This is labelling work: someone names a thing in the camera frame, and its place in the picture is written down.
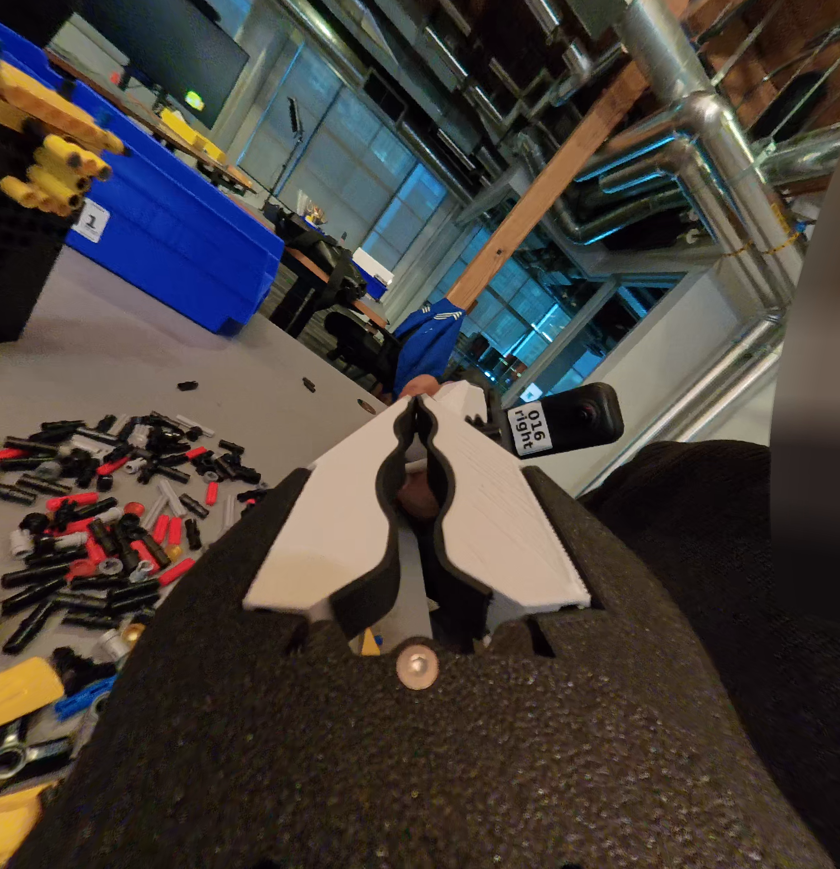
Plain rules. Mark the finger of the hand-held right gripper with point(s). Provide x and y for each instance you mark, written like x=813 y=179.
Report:
x=464 y=397

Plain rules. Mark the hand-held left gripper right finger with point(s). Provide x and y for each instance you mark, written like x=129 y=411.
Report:
x=508 y=536

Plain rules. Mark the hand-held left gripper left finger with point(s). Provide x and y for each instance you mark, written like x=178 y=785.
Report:
x=325 y=529

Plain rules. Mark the person's right hand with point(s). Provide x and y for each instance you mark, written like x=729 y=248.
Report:
x=422 y=385

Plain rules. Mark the blue striped jacket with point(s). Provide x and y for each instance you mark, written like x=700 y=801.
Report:
x=426 y=332

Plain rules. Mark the black office chair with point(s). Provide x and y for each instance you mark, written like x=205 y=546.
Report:
x=355 y=346

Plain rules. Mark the black bag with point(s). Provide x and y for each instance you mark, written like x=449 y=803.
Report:
x=325 y=265

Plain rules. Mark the pile of black red pins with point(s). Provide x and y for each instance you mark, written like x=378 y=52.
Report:
x=148 y=441

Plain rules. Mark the person's dark sweater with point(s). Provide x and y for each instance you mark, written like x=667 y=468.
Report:
x=698 y=611

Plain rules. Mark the wooden beam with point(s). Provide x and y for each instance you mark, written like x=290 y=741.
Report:
x=549 y=183

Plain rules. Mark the blue bin with white label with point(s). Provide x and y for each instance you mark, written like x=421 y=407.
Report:
x=182 y=258

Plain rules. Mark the pile of mixed toy building pieces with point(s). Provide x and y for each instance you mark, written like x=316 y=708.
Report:
x=19 y=686

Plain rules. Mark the black monitor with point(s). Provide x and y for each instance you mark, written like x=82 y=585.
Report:
x=169 y=47

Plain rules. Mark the plain blue bin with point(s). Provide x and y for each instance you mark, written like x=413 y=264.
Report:
x=2 y=37

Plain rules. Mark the silver ventilation duct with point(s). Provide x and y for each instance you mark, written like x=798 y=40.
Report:
x=705 y=136

